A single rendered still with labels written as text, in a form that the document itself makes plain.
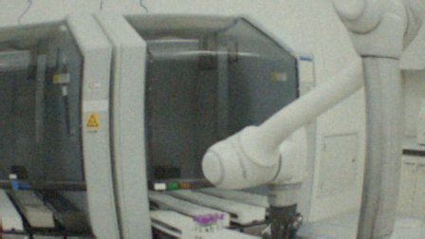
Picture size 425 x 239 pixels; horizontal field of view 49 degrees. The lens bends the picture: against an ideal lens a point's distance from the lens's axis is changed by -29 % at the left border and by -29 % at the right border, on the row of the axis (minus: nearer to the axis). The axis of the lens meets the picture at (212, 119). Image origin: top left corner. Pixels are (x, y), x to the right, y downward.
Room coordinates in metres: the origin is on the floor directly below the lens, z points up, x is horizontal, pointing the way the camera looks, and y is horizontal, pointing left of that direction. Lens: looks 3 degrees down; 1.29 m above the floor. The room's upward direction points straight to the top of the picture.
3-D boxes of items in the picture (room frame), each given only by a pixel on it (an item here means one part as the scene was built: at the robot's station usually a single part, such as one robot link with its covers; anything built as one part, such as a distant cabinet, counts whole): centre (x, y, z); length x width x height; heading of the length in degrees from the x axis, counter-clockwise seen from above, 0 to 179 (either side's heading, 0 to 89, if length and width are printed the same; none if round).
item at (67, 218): (1.77, 0.48, 0.85); 0.12 x 0.02 x 0.06; 122
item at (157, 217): (1.95, 0.12, 0.83); 0.30 x 0.10 x 0.06; 32
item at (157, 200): (2.41, 0.23, 0.83); 0.30 x 0.10 x 0.06; 32
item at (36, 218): (1.69, 0.61, 0.85); 0.12 x 0.02 x 0.06; 122
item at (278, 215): (1.47, -0.18, 0.96); 0.08 x 0.07 x 0.09; 122
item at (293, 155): (1.46, -0.17, 1.14); 0.13 x 0.11 x 0.16; 130
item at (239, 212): (2.23, -0.07, 0.83); 0.30 x 0.10 x 0.06; 32
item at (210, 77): (2.30, 0.07, 1.28); 0.61 x 0.51 x 0.63; 122
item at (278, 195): (1.47, -0.18, 1.03); 0.09 x 0.09 x 0.06
